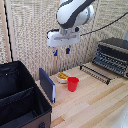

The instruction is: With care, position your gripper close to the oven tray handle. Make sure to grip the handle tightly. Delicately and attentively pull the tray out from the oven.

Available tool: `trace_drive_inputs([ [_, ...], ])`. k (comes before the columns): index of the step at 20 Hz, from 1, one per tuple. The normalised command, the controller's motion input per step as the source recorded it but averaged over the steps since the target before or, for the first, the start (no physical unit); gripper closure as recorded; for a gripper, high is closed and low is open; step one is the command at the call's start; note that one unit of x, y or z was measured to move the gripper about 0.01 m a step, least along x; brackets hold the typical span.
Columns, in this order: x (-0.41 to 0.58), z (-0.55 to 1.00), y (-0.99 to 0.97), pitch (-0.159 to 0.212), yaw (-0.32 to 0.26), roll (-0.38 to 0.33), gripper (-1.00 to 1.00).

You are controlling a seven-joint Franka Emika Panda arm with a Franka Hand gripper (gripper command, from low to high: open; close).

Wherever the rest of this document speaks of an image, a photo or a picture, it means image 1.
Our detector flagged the beige woven folding screen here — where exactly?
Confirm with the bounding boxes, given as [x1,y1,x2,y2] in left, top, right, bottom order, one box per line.
[0,0,128,81]

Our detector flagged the white bowl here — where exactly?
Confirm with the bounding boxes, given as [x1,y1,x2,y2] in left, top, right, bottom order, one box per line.
[55,70,72,85]

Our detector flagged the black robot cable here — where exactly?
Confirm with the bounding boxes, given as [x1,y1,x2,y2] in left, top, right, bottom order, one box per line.
[79,11,128,37]

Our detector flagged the black toaster oven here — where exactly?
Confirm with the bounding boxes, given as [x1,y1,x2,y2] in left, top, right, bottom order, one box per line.
[92,37,128,80]

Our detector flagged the yellow food pieces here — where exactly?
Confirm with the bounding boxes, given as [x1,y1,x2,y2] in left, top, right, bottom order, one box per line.
[57,72,70,81]

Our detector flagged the blue book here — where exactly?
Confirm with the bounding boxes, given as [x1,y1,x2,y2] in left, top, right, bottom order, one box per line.
[38,67,57,104]

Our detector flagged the black fabric storage bag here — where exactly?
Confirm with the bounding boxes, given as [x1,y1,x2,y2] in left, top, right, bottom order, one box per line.
[0,60,53,128]

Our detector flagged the red plastic cup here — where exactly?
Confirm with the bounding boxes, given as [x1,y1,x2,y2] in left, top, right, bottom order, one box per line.
[67,76,80,93]

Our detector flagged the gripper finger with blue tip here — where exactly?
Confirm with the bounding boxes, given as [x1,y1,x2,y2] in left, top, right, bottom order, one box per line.
[65,46,72,55]
[53,48,59,57]

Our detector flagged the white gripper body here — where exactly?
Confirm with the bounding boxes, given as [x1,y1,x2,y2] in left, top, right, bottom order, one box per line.
[46,28,81,49]

